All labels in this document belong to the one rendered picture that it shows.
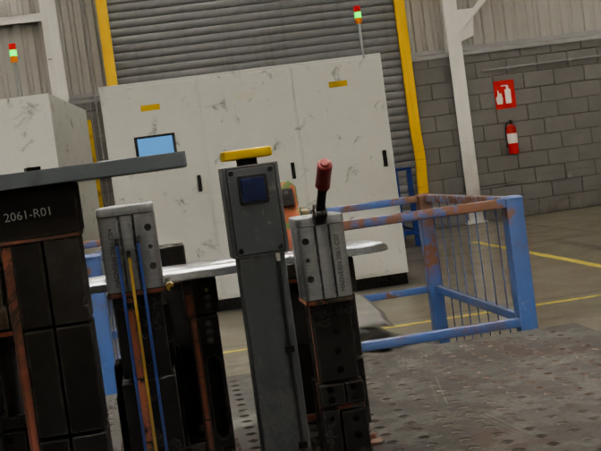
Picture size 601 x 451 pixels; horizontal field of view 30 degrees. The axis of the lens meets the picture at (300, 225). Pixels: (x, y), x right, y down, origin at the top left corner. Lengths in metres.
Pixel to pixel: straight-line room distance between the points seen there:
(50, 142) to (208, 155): 1.31
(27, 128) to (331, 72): 2.58
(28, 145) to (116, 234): 8.01
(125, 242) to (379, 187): 8.19
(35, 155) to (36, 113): 0.34
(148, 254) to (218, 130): 7.99
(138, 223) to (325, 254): 0.26
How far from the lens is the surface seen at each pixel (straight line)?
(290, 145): 9.54
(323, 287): 1.54
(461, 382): 2.09
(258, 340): 1.38
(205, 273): 1.64
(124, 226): 1.51
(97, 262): 3.46
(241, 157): 1.37
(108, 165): 1.32
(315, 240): 1.54
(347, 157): 9.61
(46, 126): 9.49
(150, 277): 1.52
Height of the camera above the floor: 1.13
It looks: 3 degrees down
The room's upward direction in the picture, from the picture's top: 8 degrees counter-clockwise
